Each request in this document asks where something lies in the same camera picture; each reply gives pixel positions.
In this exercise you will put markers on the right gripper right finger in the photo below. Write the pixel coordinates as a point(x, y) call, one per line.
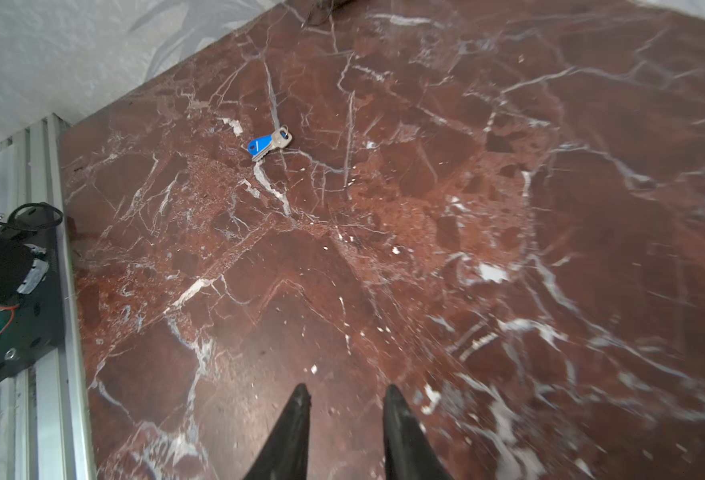
point(407, 452)

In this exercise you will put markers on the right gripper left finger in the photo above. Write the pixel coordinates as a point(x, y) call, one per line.
point(285, 453)

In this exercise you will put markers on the blue key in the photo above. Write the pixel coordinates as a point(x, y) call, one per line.
point(261, 146)

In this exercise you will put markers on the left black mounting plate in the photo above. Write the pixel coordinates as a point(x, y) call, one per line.
point(32, 325)

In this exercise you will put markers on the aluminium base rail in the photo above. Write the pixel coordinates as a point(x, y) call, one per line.
point(44, 425)

